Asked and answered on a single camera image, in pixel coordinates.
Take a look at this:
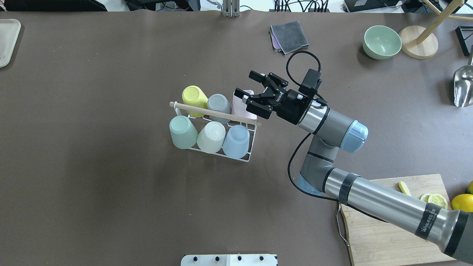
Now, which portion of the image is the mint green cup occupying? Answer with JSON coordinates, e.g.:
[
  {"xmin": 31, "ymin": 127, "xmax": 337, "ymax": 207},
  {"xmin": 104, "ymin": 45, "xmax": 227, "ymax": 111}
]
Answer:
[{"xmin": 169, "ymin": 116, "xmax": 198, "ymax": 149}]

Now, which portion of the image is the white wire cup rack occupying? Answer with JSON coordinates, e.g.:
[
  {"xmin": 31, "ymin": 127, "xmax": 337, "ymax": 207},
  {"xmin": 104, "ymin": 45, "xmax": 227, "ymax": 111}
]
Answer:
[{"xmin": 169, "ymin": 101, "xmax": 261, "ymax": 162}]

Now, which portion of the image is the white cup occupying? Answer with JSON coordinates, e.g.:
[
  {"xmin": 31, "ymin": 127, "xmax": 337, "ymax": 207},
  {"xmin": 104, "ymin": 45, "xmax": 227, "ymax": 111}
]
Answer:
[{"xmin": 197, "ymin": 121, "xmax": 226, "ymax": 153}]

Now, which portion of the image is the yellow cup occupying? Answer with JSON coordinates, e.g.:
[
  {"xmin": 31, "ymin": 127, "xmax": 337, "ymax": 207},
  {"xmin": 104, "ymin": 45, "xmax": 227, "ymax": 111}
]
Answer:
[{"xmin": 182, "ymin": 85, "xmax": 208, "ymax": 109}]

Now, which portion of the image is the yellow plastic knife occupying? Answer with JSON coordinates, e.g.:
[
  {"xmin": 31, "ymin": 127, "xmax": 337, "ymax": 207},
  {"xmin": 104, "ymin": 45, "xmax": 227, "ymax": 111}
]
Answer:
[{"xmin": 398, "ymin": 181, "xmax": 412, "ymax": 197}]

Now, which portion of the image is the wooden cup tree stand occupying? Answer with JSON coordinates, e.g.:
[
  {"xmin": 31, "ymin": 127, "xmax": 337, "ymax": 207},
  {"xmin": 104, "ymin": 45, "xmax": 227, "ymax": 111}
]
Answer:
[{"xmin": 399, "ymin": 0, "xmax": 473, "ymax": 59}]

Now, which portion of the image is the lemon slice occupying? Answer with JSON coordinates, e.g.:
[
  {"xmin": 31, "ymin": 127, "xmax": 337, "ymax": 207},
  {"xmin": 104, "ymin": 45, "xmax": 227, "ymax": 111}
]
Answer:
[
  {"xmin": 428, "ymin": 193, "xmax": 448, "ymax": 210},
  {"xmin": 420, "ymin": 193, "xmax": 432, "ymax": 202}
]

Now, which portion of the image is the metal scoop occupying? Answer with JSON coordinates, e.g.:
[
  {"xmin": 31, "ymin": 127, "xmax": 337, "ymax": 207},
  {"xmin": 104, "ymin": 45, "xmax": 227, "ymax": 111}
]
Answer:
[{"xmin": 454, "ymin": 51, "xmax": 473, "ymax": 108}]

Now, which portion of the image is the pink cloth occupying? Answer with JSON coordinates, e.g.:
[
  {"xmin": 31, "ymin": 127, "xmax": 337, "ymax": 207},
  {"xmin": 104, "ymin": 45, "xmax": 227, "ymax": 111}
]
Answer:
[{"xmin": 269, "ymin": 31, "xmax": 282, "ymax": 53}]

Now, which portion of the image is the grey cloth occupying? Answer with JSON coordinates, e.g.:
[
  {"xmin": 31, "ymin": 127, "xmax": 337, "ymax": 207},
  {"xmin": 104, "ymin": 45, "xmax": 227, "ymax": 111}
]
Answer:
[{"xmin": 270, "ymin": 21, "xmax": 309, "ymax": 55}]

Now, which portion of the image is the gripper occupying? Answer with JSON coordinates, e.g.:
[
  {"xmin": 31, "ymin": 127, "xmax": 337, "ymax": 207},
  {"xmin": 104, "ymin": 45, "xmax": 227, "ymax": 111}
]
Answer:
[{"xmin": 234, "ymin": 71, "xmax": 314, "ymax": 125}]

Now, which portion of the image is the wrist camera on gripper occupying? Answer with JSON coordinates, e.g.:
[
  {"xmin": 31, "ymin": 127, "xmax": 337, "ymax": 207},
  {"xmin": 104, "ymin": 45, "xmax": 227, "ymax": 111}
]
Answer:
[{"xmin": 298, "ymin": 69, "xmax": 321, "ymax": 98}]

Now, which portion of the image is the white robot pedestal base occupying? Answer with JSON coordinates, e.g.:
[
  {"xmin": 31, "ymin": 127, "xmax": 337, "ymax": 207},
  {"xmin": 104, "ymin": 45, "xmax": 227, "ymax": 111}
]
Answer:
[{"xmin": 181, "ymin": 253, "xmax": 279, "ymax": 266}]

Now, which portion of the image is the light blue cup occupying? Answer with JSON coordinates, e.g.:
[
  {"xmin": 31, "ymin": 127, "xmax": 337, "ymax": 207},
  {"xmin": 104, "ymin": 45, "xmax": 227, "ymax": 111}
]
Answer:
[{"xmin": 222, "ymin": 125, "xmax": 250, "ymax": 159}]

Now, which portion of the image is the aluminium frame post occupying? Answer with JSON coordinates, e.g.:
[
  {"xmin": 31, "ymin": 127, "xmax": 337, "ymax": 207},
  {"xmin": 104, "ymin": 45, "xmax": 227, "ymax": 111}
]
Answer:
[{"xmin": 221, "ymin": 0, "xmax": 240, "ymax": 17}]

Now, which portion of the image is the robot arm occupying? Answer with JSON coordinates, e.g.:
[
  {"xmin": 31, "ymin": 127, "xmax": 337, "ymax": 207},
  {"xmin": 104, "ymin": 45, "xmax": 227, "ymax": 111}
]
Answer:
[{"xmin": 234, "ymin": 69, "xmax": 473, "ymax": 264}]

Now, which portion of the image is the green bowl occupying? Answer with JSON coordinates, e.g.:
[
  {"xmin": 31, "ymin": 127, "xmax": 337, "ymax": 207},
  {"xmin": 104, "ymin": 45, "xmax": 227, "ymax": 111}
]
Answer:
[{"xmin": 362, "ymin": 25, "xmax": 402, "ymax": 59}]

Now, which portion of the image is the cream tray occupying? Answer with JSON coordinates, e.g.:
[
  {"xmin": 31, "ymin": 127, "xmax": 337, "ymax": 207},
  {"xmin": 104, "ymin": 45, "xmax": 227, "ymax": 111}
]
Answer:
[{"xmin": 0, "ymin": 19, "xmax": 21, "ymax": 68}]

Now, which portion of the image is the pink cup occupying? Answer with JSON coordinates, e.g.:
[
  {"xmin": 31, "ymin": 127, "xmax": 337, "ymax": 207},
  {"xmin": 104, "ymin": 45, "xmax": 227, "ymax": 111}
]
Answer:
[{"xmin": 232, "ymin": 95, "xmax": 257, "ymax": 120}]

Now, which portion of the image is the grey cup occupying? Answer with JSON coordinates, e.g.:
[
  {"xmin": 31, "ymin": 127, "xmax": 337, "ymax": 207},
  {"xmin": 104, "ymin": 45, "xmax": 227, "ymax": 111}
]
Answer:
[{"xmin": 207, "ymin": 94, "xmax": 232, "ymax": 125}]

